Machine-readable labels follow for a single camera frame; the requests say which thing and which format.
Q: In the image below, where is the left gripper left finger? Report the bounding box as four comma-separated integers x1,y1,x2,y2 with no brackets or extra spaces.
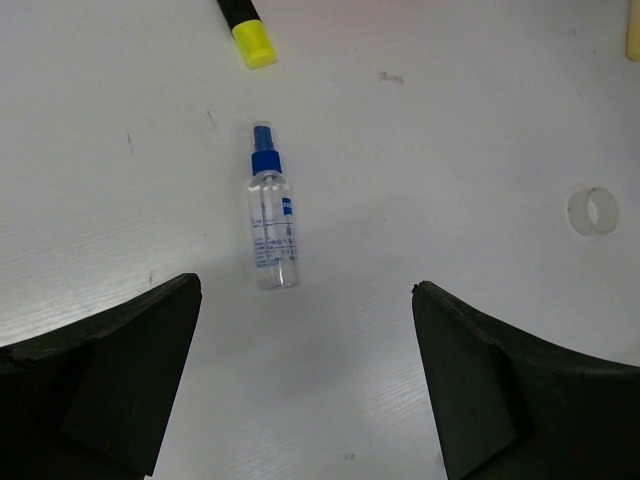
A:
1,273,202,479

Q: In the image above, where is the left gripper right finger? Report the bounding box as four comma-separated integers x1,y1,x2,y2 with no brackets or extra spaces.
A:
412,281,639,479

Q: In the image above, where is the white tape roll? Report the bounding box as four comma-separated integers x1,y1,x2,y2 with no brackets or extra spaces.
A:
567,187,619,237

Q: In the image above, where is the clear blue spray bottle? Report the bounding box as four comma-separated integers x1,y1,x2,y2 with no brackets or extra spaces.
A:
248,122,298,290

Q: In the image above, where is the yellow black highlighter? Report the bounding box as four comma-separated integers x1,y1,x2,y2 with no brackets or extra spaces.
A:
217,0,277,69

